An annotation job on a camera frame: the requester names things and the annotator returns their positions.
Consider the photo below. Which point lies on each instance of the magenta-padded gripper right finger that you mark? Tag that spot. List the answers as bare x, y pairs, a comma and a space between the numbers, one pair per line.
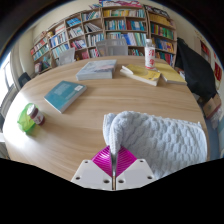
131, 173

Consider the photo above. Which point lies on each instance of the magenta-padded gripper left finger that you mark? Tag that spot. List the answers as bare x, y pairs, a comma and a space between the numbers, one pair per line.
96, 173

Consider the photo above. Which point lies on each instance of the white waffle towel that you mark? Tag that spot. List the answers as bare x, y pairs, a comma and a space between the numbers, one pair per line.
160, 140

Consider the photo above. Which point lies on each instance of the small red-labelled jar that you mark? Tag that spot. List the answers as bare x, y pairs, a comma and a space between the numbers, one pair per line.
36, 115

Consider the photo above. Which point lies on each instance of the teal book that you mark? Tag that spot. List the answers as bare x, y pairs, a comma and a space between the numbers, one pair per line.
64, 95

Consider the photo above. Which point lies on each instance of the green plastic bag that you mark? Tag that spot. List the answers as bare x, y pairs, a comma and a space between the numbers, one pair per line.
24, 120

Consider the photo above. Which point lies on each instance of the thick yellow book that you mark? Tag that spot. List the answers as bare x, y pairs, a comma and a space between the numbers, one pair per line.
141, 75

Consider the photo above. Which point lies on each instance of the grey book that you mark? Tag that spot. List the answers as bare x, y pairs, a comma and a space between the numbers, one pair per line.
96, 70

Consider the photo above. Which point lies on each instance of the cardboard box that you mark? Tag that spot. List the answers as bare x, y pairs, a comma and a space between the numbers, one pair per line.
212, 106

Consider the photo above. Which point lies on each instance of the thin yellow book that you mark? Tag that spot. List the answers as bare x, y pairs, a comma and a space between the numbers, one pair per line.
171, 74

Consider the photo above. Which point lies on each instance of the white radiator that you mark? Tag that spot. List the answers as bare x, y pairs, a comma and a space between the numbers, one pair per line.
7, 101

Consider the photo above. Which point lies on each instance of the dark chair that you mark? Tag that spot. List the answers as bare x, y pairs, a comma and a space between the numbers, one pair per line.
24, 80

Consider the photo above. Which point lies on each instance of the clear bottle with red label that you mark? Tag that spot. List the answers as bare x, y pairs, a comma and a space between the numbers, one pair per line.
150, 55

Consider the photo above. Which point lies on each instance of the light grey chair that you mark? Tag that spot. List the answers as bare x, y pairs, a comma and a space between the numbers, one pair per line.
66, 56

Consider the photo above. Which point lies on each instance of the black cloth cover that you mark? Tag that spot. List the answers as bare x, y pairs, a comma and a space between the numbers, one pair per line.
196, 70

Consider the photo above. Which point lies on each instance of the grey mesh office chair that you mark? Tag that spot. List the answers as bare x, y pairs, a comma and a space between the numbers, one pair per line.
112, 47

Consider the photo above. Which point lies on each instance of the wooden bookshelf unit with books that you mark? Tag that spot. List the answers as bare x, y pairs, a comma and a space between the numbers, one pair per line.
116, 28

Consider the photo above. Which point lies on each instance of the red wall banner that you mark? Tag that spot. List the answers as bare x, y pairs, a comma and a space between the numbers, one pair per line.
218, 71

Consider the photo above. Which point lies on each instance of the small wall shelf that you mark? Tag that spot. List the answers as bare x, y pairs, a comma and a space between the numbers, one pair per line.
205, 48

